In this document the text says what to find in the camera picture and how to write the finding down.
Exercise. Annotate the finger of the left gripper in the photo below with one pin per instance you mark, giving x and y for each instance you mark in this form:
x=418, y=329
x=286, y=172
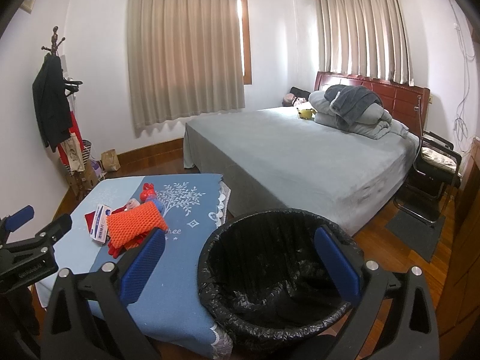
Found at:
x=13, y=222
x=48, y=232

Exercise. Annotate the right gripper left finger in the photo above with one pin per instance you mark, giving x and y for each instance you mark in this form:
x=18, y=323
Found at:
x=87, y=316

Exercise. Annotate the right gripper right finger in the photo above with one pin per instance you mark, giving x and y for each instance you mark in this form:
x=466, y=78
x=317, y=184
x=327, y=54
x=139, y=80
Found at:
x=410, y=330

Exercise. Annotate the red knit glove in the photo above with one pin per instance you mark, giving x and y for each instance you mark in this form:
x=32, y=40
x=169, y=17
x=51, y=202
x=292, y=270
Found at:
x=115, y=252
x=89, y=218

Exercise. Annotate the white medicine box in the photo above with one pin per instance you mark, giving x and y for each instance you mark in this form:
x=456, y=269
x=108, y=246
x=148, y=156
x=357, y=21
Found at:
x=98, y=229

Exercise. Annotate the orange foam net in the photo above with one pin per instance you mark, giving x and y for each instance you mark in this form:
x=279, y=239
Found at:
x=124, y=226

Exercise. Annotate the red plastic bag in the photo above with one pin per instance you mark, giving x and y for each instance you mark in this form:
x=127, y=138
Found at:
x=148, y=192

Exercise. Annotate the pink cloth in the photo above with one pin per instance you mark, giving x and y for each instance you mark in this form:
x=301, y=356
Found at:
x=131, y=204

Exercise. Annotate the blue plastic bag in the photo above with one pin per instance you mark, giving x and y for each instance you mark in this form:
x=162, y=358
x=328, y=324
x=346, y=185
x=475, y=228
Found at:
x=158, y=204

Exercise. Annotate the black trash bin with bag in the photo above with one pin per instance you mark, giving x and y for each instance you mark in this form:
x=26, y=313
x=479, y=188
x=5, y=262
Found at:
x=261, y=278

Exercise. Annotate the blue patterned table cloth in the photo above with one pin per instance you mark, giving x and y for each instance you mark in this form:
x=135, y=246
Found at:
x=168, y=309

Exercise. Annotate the brown paper bag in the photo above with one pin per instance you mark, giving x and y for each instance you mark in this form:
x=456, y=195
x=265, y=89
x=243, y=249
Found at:
x=110, y=161

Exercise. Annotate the beige tote bag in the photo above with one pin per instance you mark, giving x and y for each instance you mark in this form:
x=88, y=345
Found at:
x=73, y=151

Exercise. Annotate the striped basket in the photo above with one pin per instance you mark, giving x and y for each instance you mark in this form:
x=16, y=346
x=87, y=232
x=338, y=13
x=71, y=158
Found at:
x=86, y=150

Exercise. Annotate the dark floor mat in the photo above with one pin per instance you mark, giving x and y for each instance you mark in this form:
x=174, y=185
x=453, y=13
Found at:
x=417, y=235

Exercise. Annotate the red hanging bag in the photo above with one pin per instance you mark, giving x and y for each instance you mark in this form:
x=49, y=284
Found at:
x=73, y=129

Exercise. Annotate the black hanging coat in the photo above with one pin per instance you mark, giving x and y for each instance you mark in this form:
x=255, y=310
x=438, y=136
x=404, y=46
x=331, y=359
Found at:
x=50, y=102

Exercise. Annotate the black clothes hanger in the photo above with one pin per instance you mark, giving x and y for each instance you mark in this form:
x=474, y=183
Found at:
x=72, y=86

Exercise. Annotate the black metal chair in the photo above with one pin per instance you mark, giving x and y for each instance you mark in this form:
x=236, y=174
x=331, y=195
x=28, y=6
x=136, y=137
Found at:
x=434, y=174

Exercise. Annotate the bed with grey sheet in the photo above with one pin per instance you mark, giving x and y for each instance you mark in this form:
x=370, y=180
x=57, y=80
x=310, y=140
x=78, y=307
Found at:
x=272, y=159

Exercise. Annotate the grey folded duvet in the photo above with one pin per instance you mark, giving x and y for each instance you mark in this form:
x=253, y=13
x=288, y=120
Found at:
x=387, y=124

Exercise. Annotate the red wooden headboard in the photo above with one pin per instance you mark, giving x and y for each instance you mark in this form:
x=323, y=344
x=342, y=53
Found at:
x=408, y=104

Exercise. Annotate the left beige curtain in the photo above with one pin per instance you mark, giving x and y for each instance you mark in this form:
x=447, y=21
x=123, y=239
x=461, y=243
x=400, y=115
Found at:
x=184, y=59

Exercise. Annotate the beige curtain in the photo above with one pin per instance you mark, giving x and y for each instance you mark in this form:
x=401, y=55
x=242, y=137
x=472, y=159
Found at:
x=365, y=38
x=184, y=59

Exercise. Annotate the yellow plush toy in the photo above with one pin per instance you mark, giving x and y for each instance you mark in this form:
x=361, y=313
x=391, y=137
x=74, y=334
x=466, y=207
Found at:
x=307, y=113

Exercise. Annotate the dark grey blanket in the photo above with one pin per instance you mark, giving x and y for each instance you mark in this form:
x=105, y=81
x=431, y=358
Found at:
x=353, y=105

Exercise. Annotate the pink bag on bed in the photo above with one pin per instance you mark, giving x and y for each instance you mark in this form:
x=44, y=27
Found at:
x=291, y=100

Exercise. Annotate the right beige curtain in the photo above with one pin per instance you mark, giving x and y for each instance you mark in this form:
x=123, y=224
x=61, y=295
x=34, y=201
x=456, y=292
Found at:
x=365, y=38

